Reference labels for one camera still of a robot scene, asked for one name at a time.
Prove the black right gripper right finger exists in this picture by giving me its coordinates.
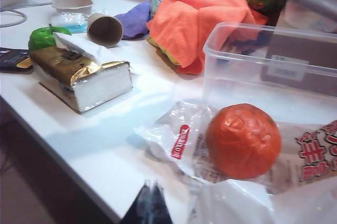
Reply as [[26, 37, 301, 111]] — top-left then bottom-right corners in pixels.
[[152, 180, 173, 224]]

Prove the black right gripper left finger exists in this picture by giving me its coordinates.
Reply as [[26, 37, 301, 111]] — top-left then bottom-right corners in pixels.
[[120, 179, 153, 224]]

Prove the large transparent plastic box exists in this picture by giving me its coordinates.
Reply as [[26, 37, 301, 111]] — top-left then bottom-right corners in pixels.
[[202, 21, 337, 136]]

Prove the plastic bag with red label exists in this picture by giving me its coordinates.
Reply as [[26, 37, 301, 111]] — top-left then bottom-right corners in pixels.
[[132, 99, 275, 196]]

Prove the clear plastic bag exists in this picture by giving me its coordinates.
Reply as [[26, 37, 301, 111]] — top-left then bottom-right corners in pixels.
[[194, 178, 337, 224]]

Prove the orange tangerine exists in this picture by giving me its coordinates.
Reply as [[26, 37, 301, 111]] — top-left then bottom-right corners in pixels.
[[205, 103, 283, 180]]

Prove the gold tissue pack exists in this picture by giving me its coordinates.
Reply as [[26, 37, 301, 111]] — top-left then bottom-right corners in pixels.
[[29, 33, 133, 115]]

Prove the cardboard tube roll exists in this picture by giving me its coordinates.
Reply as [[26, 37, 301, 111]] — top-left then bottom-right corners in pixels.
[[87, 13, 125, 49]]

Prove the purple cloth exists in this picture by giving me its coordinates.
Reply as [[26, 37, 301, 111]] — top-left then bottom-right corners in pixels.
[[115, 0, 156, 39]]

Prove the orange microfiber cloth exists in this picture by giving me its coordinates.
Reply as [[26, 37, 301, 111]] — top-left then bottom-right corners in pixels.
[[145, 0, 269, 75]]

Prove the black gold pouch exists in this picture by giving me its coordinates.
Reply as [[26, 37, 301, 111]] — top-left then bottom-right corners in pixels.
[[0, 47, 34, 72]]

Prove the green apple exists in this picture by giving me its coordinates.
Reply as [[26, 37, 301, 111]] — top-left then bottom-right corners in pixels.
[[28, 23, 73, 52]]

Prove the clear bag with blue item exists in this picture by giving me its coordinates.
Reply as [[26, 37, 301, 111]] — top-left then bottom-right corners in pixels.
[[49, 13, 90, 34]]

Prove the white cable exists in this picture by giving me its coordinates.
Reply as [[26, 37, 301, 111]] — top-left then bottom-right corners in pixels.
[[0, 7, 28, 28]]

